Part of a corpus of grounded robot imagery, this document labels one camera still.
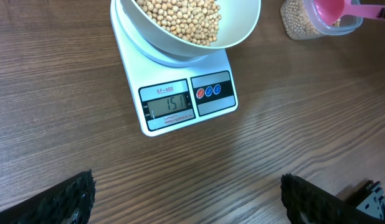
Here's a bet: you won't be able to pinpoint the pile of yellow soybeans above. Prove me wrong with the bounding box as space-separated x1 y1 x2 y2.
280 0 344 40

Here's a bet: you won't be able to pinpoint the white digital kitchen scale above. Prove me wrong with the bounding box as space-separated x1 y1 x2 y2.
110 1 238 136

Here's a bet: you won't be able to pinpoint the clear plastic container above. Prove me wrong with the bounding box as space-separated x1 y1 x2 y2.
280 0 363 40

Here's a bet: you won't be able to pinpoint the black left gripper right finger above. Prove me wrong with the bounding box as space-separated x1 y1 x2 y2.
280 174 383 224

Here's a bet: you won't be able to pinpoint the pink plastic scoop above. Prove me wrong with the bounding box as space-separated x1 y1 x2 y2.
314 0 385 25

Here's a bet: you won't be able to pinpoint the soybeans in white bowl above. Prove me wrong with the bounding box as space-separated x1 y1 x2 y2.
135 0 222 46

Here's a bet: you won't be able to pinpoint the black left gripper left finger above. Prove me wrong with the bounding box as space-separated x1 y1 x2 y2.
0 170 96 224

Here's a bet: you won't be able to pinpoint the white round bowl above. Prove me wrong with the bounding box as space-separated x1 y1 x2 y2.
121 0 261 57

